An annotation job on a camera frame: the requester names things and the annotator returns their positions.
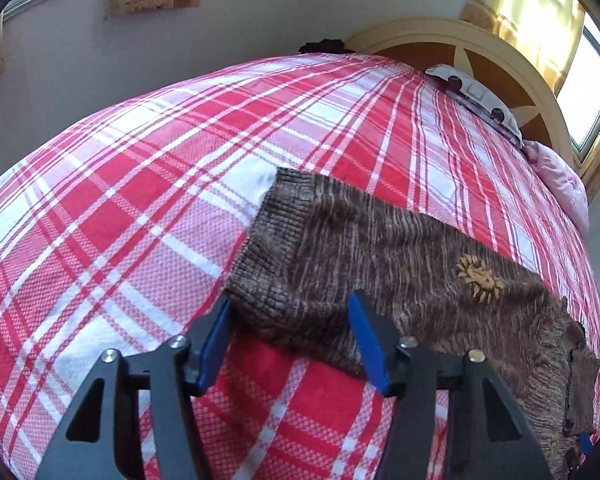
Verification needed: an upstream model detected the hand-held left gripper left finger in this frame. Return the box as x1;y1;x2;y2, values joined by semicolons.
35;292;233;480

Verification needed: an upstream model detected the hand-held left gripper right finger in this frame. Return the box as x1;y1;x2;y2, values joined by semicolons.
347;290;556;480

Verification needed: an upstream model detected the brown knit sweater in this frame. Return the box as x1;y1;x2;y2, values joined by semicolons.
223;167;600;480

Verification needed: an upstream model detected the red plaid bedsheet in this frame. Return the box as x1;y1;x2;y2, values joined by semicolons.
0;51;600;480

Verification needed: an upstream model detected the pink pillow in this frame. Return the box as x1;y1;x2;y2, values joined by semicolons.
522;140;591;236

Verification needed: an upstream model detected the white printed pillow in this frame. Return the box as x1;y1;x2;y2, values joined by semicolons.
425;64;523;143

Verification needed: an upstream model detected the dark object behind bed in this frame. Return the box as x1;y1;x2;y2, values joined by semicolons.
298;38;356;56

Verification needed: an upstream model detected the cream wooden headboard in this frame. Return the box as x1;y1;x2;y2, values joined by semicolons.
342;18;576;171

